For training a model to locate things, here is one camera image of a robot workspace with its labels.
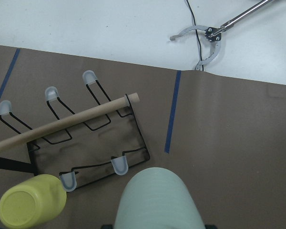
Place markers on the pale green cup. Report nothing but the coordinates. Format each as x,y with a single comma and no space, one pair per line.
156,198

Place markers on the yellow cup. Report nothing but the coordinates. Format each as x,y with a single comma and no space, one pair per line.
32,202

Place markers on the metal reacher grabber tool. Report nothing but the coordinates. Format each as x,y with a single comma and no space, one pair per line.
212,34

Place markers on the wooden dowel rod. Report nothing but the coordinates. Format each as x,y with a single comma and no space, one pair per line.
68,121

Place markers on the black wire cup rack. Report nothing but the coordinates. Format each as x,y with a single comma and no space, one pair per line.
82,154

